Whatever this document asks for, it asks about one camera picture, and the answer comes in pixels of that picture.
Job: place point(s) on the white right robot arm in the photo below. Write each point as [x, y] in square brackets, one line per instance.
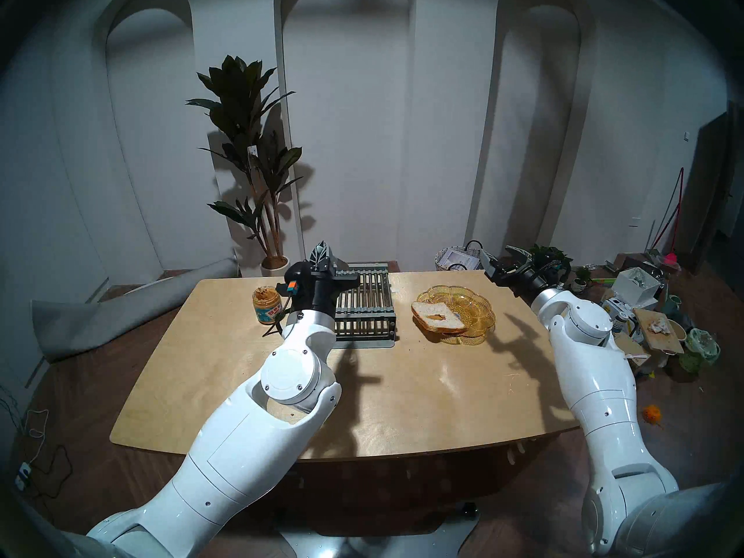
[598, 388]

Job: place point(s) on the white milk carton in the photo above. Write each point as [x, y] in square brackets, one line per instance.
[616, 307]

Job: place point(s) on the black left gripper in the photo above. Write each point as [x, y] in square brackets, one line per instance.
[317, 289]

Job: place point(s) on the brown cardboard box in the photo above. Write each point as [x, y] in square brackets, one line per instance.
[636, 353]

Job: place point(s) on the tall potted plant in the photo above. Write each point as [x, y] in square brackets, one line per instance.
[244, 97]

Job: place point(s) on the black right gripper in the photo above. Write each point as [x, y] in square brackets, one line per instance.
[532, 278]

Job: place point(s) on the grey slatted cutlery rack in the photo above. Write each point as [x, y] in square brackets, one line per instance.
[366, 307]

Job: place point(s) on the amber glass plate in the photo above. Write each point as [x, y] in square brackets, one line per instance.
[471, 315]

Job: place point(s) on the crumpled white tissue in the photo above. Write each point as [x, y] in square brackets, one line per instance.
[658, 326]

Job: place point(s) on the tiny potted plant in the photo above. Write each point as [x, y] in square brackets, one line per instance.
[579, 283]

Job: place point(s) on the white printed card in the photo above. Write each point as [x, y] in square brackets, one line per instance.
[462, 261]

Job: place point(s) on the slice of white bread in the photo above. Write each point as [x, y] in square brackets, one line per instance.
[439, 315]

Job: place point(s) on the white bottle dark cap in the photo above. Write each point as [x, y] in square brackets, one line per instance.
[621, 324]

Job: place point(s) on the dark door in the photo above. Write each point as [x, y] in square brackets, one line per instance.
[709, 185]

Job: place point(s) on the small bushy potted plant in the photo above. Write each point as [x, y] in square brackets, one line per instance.
[549, 252]

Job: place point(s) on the white power strip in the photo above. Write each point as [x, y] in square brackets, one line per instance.
[22, 475]

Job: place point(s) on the grey rolled mat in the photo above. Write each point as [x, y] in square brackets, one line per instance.
[87, 324]

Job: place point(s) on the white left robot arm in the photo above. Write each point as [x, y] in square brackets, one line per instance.
[244, 440]

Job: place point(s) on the small wooden stool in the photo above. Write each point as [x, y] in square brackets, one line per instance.
[662, 344]

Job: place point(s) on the beige bowl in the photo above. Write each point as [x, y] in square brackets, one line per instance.
[678, 330]

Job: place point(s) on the white open box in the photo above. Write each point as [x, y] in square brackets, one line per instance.
[633, 292]

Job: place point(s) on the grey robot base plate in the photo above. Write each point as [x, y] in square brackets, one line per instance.
[395, 539]

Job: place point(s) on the peanut butter jar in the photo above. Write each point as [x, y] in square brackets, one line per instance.
[266, 307]

